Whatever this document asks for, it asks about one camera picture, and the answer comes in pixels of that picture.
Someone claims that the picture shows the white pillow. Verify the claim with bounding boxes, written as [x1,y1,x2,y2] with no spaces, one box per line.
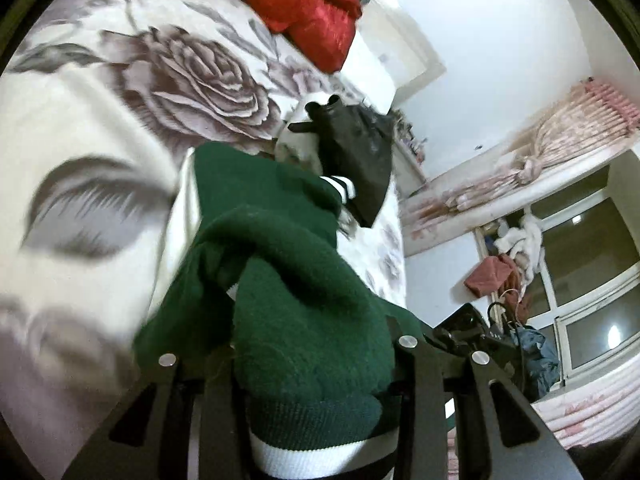
[341,32,396,114]

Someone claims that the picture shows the green white varsity jacket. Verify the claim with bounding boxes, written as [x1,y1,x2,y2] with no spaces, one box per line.
[134,143,423,479]

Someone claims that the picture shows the pink garment on sill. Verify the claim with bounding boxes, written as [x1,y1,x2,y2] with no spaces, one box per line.
[464,254,520,298]

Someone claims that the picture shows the beige bed headboard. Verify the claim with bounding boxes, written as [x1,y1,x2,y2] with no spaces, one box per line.
[360,0,446,106]

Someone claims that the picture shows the teal garment on sill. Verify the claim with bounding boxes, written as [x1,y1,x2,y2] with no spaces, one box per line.
[512,325,560,403]

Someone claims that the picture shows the pink floral curtain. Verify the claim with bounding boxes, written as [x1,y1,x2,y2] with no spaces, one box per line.
[400,78,639,256]

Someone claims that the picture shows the black leather garment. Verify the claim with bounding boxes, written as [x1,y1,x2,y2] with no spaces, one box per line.
[288,94,395,228]

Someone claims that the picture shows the floral purple bed blanket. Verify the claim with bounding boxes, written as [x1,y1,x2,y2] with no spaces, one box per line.
[0,0,407,466]

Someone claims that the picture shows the white plush toy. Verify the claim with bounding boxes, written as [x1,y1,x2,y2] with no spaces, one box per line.
[495,214,544,285]

